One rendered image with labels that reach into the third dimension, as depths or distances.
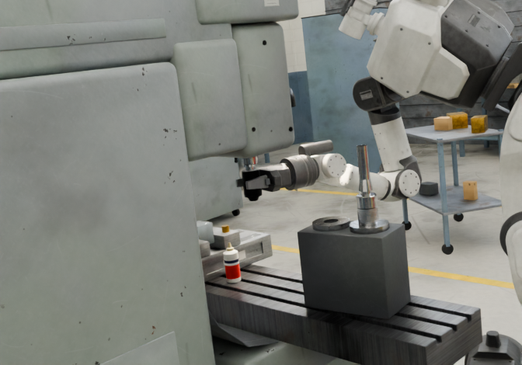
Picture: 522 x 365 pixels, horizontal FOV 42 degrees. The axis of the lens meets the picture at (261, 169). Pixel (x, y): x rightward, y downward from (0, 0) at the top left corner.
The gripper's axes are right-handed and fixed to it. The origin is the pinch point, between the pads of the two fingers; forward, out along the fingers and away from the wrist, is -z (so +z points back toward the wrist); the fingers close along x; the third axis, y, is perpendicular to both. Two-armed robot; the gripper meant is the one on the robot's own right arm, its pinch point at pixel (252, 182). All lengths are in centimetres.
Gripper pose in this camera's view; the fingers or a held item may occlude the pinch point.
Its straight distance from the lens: 178.2
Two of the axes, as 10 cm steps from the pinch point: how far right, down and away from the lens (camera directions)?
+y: 1.1, 9.8, 1.7
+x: 5.0, 0.9, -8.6
